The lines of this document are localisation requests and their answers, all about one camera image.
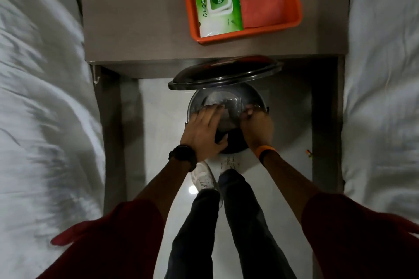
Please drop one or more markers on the person's left white shoe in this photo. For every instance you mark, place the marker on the person's left white shoe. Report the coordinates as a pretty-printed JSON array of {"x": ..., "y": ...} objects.
[{"x": 203, "y": 175}]

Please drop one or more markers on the black wristwatch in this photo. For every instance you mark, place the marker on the black wristwatch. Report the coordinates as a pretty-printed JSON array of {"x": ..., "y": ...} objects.
[{"x": 183, "y": 155}]

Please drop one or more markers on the person's left little finger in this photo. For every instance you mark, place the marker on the person's left little finger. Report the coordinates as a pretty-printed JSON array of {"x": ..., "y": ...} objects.
[{"x": 194, "y": 119}]

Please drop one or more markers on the orange plastic tray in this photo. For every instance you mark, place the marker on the orange plastic tray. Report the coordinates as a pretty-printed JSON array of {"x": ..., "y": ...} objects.
[{"x": 291, "y": 1}]

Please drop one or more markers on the person's right red sleeve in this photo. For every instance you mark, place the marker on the person's right red sleeve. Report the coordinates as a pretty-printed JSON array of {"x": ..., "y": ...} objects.
[{"x": 356, "y": 242}]

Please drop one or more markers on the person's right forearm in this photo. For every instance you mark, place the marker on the person's right forearm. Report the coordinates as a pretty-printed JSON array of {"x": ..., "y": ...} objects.
[{"x": 289, "y": 184}]

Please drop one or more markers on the person's right trouser leg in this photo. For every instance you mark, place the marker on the person's right trouser leg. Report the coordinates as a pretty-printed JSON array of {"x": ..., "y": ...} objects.
[{"x": 252, "y": 229}]

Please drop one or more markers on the person's left middle finger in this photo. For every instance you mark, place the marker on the person's left middle finger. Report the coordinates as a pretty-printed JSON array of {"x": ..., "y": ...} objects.
[{"x": 211, "y": 113}]

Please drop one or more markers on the person's trouser leg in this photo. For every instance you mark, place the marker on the person's trouser leg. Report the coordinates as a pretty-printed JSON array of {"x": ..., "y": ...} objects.
[
  {"x": 252, "y": 229},
  {"x": 193, "y": 239}
]

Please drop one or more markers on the white bed duvet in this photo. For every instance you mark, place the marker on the white bed duvet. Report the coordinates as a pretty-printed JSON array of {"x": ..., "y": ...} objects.
[
  {"x": 383, "y": 92},
  {"x": 42, "y": 108}
]

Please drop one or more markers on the person's white shoe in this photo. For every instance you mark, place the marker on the person's white shoe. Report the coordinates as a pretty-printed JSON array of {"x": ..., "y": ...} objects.
[
  {"x": 203, "y": 175},
  {"x": 230, "y": 163}
]

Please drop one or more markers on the person's red sleeve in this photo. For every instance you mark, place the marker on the person's red sleeve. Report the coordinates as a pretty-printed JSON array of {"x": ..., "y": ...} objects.
[
  {"x": 111, "y": 242},
  {"x": 356, "y": 242}
]

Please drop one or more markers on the person's left red sleeve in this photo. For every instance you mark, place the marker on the person's left red sleeve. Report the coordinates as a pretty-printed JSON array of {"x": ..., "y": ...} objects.
[{"x": 111, "y": 242}]

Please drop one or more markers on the person's left forearm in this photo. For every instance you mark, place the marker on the person's left forearm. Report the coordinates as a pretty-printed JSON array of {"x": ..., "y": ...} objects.
[{"x": 165, "y": 185}]

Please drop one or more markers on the person's left trouser leg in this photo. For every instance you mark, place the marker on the person's left trouser leg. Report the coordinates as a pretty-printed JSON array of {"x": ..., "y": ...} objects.
[{"x": 193, "y": 239}]

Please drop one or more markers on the grey bedside table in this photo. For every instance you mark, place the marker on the grey bedside table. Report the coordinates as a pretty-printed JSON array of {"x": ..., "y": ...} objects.
[{"x": 134, "y": 17}]

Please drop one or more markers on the person's left thumb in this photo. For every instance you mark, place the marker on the person's left thumb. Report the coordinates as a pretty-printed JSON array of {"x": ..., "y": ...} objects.
[{"x": 221, "y": 145}]

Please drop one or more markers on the person's right white shoe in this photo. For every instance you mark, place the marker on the person's right white shoe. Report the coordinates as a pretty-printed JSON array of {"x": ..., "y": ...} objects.
[{"x": 230, "y": 163}]

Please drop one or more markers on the orange wristband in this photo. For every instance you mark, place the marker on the orange wristband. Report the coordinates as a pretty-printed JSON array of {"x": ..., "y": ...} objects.
[{"x": 263, "y": 150}]

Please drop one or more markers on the steel pedal trash bin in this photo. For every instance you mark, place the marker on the steel pedal trash bin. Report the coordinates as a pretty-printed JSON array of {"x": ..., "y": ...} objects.
[{"x": 234, "y": 105}]

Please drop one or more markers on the person's left hand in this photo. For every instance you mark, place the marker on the person's left hand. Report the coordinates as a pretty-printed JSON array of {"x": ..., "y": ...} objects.
[{"x": 199, "y": 135}]

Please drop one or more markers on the steel bin lid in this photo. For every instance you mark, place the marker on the steel bin lid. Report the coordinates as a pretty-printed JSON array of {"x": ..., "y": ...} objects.
[{"x": 226, "y": 72}]

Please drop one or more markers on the person's right hand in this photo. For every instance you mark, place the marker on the person's right hand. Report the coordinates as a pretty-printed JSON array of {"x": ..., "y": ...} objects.
[{"x": 259, "y": 131}]

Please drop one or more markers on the person's right fingers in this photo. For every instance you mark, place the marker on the person's right fingers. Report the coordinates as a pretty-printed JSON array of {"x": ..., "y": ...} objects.
[{"x": 251, "y": 111}]

